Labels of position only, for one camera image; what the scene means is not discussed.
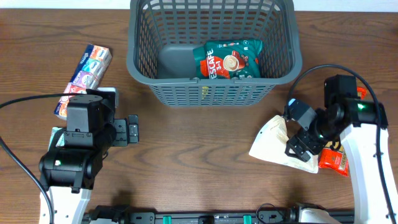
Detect orange spaghetti packet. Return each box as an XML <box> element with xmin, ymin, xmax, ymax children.
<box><xmin>318</xmin><ymin>87</ymin><xmax>367</xmax><ymax>177</ymax></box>

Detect white beige paper pouch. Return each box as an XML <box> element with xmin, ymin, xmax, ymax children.
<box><xmin>249</xmin><ymin>115</ymin><xmax>318</xmax><ymax>174</ymax></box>

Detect multicolour tissue multipack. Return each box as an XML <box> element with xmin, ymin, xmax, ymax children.
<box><xmin>53</xmin><ymin>43</ymin><xmax>113</xmax><ymax>121</ymax></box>

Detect green coffee mix bag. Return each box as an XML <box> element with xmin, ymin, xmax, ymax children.
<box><xmin>193</xmin><ymin>39</ymin><xmax>264</xmax><ymax>80</ymax></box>

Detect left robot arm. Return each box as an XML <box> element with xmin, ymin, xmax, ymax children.
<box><xmin>39</xmin><ymin>90</ymin><xmax>139</xmax><ymax>223</ymax></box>

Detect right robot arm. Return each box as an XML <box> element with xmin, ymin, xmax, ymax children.
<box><xmin>285</xmin><ymin>75</ymin><xmax>397</xmax><ymax>223</ymax></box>

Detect small teal wrapped packet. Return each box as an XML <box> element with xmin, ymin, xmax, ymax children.
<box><xmin>48</xmin><ymin>127</ymin><xmax>66</xmax><ymax>151</ymax></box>

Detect grey plastic basket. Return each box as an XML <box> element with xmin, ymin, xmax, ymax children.
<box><xmin>127</xmin><ymin>0</ymin><xmax>302</xmax><ymax>106</ymax></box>

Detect right black cable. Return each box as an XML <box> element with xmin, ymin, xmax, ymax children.
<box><xmin>285</xmin><ymin>63</ymin><xmax>397</xmax><ymax>224</ymax></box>

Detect black cable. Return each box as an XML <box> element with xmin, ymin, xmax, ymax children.
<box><xmin>285</xmin><ymin>63</ymin><xmax>397</xmax><ymax>224</ymax></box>
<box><xmin>0</xmin><ymin>93</ymin><xmax>91</xmax><ymax>224</ymax></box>

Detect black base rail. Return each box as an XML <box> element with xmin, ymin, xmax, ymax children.
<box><xmin>81</xmin><ymin>205</ymin><xmax>300</xmax><ymax>224</ymax></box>

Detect left black cable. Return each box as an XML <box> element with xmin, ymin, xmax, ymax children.
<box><xmin>0</xmin><ymin>93</ymin><xmax>91</xmax><ymax>224</ymax></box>

